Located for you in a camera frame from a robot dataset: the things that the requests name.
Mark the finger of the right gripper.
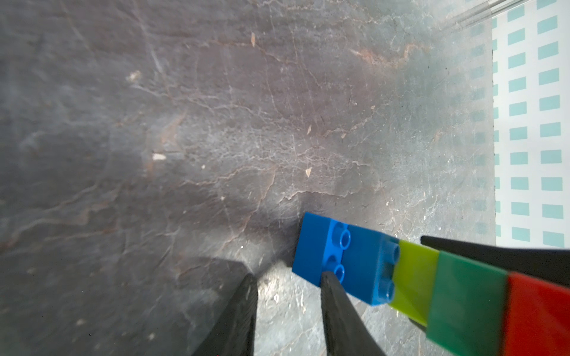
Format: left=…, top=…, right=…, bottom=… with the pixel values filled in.
left=420, top=235, right=570, bottom=287

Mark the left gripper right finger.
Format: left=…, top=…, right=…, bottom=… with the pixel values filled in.
left=321, top=271, right=385, bottom=356

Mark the lime green lego brick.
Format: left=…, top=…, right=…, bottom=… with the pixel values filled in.
left=390, top=240, right=439, bottom=326

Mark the blue lego brick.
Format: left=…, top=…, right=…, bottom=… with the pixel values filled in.
left=292, top=213, right=351, bottom=287
left=342, top=225, right=400, bottom=306

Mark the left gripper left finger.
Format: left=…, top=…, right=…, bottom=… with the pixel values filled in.
left=194, top=273, right=258, bottom=355

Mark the green long lego brick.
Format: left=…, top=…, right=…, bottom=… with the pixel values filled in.
left=426, top=252, right=508, bottom=355

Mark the red lego brick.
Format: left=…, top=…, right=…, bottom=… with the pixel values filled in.
left=503, top=273, right=569, bottom=355

